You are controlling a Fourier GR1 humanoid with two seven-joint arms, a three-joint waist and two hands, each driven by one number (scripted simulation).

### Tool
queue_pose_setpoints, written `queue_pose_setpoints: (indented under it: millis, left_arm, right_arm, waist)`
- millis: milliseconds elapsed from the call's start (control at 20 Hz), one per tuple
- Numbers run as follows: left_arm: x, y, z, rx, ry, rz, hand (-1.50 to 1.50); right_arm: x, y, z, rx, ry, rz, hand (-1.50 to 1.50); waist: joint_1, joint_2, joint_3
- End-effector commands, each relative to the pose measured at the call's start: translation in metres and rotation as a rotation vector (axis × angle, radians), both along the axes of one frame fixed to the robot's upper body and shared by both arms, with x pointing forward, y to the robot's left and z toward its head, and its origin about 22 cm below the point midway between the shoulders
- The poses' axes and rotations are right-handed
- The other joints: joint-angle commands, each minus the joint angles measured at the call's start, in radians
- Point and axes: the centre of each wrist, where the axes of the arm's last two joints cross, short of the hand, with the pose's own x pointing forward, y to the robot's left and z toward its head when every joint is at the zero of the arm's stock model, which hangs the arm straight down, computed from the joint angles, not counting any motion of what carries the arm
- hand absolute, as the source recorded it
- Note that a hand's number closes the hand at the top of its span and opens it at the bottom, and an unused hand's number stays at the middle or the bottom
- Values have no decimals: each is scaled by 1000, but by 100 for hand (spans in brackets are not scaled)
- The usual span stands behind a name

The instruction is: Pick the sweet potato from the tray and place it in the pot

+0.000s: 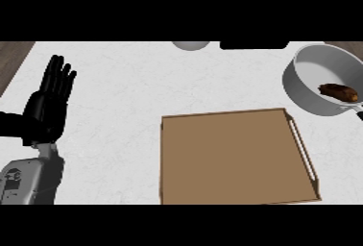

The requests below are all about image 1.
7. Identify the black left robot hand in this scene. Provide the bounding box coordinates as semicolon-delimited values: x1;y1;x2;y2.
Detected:
0;54;78;147

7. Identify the brown wooden tray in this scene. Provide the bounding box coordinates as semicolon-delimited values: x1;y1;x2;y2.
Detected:
159;108;322;206

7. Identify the grey metal pot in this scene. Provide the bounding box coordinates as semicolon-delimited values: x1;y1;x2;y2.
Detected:
280;43;363;122

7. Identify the brown sweet potato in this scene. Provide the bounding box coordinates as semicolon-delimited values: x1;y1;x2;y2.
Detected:
317;83;359;103

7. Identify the grey rounded object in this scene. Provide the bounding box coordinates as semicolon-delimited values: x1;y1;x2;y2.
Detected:
169;41;210;52

